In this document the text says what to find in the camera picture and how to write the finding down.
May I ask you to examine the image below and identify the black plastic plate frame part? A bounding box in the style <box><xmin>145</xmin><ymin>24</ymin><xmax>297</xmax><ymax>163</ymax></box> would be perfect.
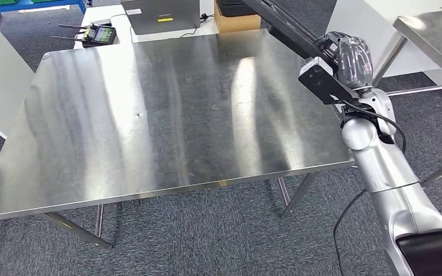
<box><xmin>242</xmin><ymin>0</ymin><xmax>338</xmax><ymax>71</ymax></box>

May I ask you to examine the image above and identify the stainless steel workbench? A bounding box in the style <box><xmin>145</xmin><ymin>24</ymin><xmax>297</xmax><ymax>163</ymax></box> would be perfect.
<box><xmin>0</xmin><ymin>28</ymin><xmax>355</xmax><ymax>250</ymax></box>

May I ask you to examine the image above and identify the brown cardboard box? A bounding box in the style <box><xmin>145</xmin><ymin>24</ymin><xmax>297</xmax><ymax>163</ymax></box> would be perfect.
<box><xmin>213</xmin><ymin>0</ymin><xmax>262</xmax><ymax>34</ymax></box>

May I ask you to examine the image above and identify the grey laptop yellow sticker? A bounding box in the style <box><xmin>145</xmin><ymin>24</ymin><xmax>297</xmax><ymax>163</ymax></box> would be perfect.
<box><xmin>121</xmin><ymin>0</ymin><xmax>201</xmax><ymax>36</ymax></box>

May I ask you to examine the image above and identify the black remote controller with screen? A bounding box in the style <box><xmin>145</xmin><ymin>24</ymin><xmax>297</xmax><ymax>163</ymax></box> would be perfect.
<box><xmin>51</xmin><ymin>22</ymin><xmax>118</xmax><ymax>48</ymax></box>

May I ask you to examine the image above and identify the white desk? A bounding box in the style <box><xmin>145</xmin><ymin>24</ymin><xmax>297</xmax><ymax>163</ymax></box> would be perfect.
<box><xmin>73</xmin><ymin>0</ymin><xmax>222</xmax><ymax>50</ymax></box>

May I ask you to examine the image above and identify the white panel cabinet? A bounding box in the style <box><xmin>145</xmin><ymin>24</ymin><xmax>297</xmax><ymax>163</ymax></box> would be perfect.
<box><xmin>0</xmin><ymin>21</ymin><xmax>35</xmax><ymax>161</ymax></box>
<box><xmin>326</xmin><ymin>0</ymin><xmax>442</xmax><ymax>99</ymax></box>

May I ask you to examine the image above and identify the stainless steel table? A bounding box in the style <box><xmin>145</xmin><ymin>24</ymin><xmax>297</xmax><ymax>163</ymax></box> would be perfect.
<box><xmin>373</xmin><ymin>8</ymin><xmax>442</xmax><ymax>187</ymax></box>

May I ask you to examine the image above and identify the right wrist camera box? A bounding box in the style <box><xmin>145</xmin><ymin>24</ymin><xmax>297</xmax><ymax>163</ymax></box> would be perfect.
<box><xmin>298</xmin><ymin>56</ymin><xmax>361</xmax><ymax>105</ymax></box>

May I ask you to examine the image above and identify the black laptop power cable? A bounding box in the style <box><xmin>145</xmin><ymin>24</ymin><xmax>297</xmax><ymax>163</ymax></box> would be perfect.
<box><xmin>179</xmin><ymin>13</ymin><xmax>216</xmax><ymax>39</ymax></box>

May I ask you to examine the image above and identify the thin black hanging cable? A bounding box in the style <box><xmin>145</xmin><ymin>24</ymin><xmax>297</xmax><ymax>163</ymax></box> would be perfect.
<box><xmin>332</xmin><ymin>188</ymin><xmax>368</xmax><ymax>276</ymax></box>

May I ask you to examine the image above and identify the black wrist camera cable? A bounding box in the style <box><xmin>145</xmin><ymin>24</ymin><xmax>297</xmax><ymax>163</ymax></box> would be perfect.
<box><xmin>339</xmin><ymin>98</ymin><xmax>407</xmax><ymax>154</ymax></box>

